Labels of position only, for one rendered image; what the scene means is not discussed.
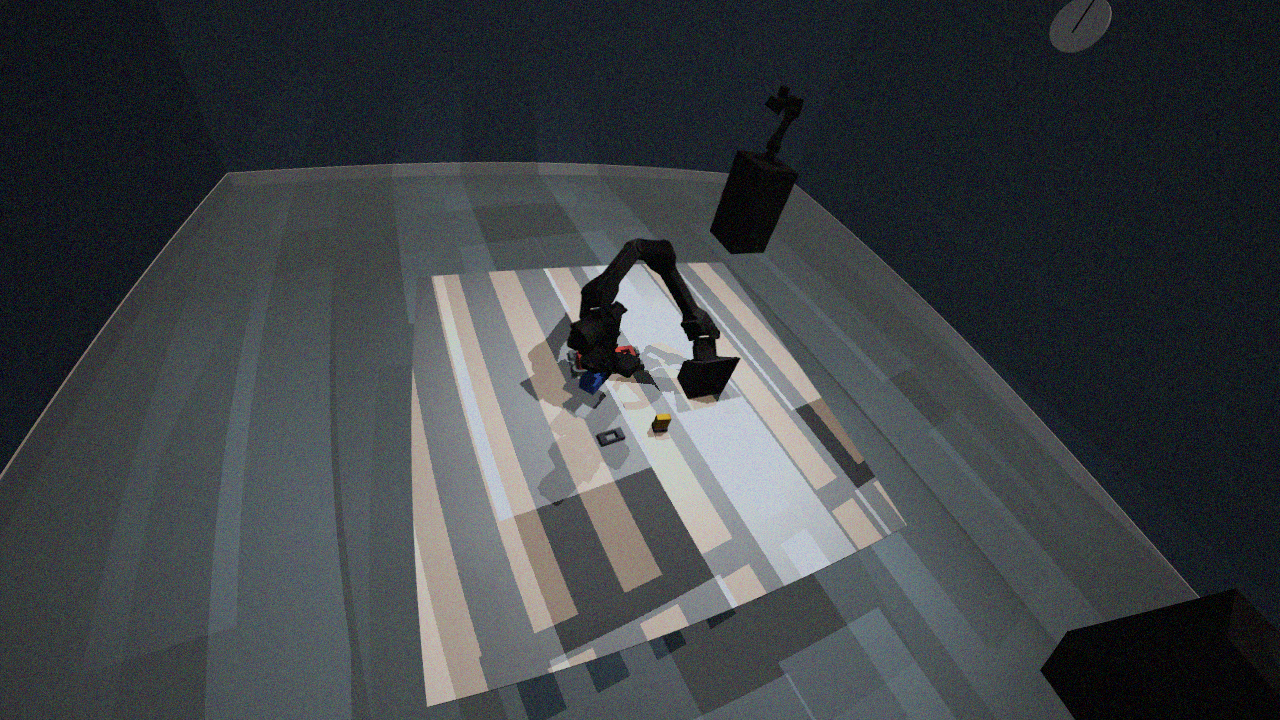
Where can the blue rectangular block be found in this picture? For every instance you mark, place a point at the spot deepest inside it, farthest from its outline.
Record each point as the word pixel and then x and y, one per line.
pixel 590 382

